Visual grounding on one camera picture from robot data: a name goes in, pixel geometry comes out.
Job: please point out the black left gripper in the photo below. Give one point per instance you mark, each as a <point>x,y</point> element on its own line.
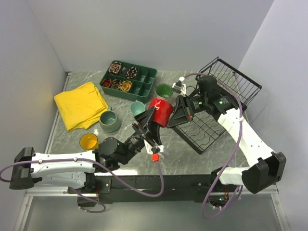
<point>153,130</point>

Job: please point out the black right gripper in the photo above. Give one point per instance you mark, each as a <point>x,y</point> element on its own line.
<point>179,116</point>

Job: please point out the red enamel mug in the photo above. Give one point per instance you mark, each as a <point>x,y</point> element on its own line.
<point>162,111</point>

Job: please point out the mint green teacup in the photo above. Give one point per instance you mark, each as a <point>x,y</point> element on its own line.
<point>137,107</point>

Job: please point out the cream floral mug green inside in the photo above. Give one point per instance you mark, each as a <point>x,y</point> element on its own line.
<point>163,91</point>

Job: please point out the teal glazed stoneware mug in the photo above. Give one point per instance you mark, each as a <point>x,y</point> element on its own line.
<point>109,121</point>

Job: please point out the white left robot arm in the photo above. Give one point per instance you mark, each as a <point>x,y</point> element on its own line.
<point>77,170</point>

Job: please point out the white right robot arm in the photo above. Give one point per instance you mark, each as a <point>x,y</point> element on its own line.
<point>265,166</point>

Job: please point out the green divided organizer tray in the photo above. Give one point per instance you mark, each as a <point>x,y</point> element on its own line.
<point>142,84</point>

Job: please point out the yellow gold rolled tie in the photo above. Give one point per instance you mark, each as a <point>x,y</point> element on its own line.
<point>126,85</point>

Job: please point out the brown speckled rolled tie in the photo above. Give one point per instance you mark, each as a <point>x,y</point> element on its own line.
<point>116,84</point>

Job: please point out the black white rolled tie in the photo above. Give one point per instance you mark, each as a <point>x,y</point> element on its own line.
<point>132,72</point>

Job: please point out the orange black rolled tie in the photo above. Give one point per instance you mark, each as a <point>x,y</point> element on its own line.
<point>106,82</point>

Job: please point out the yellow cup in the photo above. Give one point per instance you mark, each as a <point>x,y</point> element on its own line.
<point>89,141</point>

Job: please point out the yellow folded cloth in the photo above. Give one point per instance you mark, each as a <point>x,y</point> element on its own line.
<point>81,107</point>

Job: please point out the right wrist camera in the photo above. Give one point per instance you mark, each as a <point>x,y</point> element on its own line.
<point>179,87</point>

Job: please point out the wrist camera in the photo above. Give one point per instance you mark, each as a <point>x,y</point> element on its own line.
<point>179,87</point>
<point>156,152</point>

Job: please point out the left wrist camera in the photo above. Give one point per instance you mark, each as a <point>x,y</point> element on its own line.
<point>156,152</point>

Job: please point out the black wire dish rack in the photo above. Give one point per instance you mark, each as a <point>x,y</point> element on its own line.
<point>221,87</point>

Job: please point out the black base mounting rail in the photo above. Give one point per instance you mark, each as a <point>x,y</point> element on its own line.
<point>177,188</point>

